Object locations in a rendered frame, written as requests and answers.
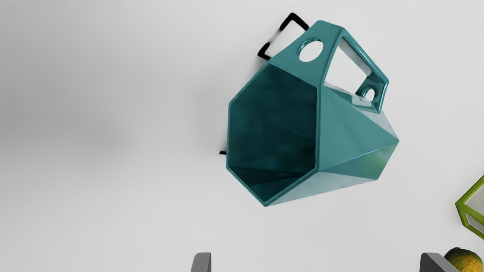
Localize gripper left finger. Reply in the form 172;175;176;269
191;252;212;272

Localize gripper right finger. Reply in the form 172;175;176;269
420;252;459;272

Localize teal faceted mug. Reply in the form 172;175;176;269
226;20;400;207

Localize yellow green citrus fruit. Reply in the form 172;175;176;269
444;247;484;272

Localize green wire frame holder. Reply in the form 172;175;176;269
455;175;484;241

